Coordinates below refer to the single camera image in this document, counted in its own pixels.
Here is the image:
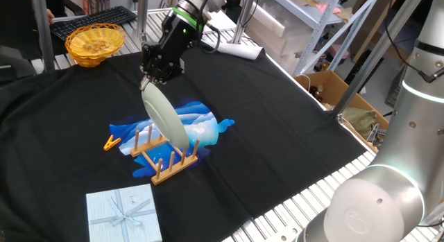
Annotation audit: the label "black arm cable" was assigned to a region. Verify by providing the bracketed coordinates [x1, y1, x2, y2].
[383, 12, 444, 84]

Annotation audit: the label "yellow wicker basket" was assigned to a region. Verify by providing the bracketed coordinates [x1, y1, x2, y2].
[65, 23, 126, 68]

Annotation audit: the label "olive cloth bag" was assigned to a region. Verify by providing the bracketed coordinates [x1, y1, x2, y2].
[341, 106, 379, 139]

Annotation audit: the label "aluminium frame post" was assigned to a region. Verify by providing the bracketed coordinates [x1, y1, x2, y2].
[31, 0, 56, 71]
[331, 0, 427, 118]
[136, 0, 150, 45]
[230, 0, 257, 45]

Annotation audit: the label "grey plastic crate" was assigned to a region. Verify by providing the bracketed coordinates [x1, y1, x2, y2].
[384, 70, 405, 107]

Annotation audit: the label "green adapter ring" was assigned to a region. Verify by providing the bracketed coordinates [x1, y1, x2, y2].
[171, 6, 204, 31]

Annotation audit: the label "grey metal wire clips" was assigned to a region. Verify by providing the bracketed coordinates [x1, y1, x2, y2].
[366, 123, 386, 148]

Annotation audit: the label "brown cardboard box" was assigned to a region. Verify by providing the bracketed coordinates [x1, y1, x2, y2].
[293, 69, 389, 153]

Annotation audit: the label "wooden peg dish rack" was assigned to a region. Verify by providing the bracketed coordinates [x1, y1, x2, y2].
[130, 123, 201, 187]

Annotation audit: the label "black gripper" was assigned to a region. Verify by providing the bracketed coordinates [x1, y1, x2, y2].
[139, 13, 204, 92]

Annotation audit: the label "white plastic storage box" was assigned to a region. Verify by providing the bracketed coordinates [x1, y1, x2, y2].
[244, 1, 315, 58]

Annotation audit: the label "white metal shelf rack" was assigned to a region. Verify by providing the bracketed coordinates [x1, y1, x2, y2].
[266, 0, 379, 76]

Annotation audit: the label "yellow plastic clothespin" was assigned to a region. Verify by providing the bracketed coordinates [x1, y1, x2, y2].
[103, 135, 122, 152]

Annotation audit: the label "black computer keyboard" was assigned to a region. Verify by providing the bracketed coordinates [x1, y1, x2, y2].
[49, 5, 138, 42]

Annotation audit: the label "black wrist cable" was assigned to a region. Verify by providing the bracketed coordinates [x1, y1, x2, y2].
[162, 0, 223, 55]

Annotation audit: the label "light blue gift box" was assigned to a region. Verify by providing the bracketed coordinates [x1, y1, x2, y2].
[85, 183, 163, 242]

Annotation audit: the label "black cloth with blue print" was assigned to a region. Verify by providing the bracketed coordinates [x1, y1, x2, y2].
[0, 39, 368, 242]

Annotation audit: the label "pale green round dish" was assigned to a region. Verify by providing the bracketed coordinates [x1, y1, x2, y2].
[141, 81, 191, 150]

